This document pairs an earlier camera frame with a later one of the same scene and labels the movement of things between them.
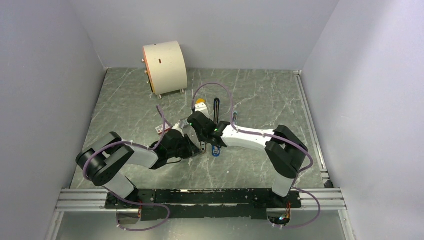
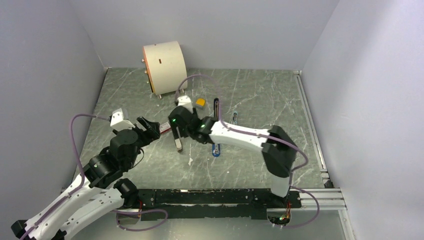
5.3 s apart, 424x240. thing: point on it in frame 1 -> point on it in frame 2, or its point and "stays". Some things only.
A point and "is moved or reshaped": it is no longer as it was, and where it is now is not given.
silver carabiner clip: x=235 y=117 stays
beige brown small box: x=203 y=147 is moved or reshaped
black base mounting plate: x=170 y=204 stays
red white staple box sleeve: x=160 y=129 stays
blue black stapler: x=216 y=151 stays
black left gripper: x=191 y=149 -> x=151 y=132
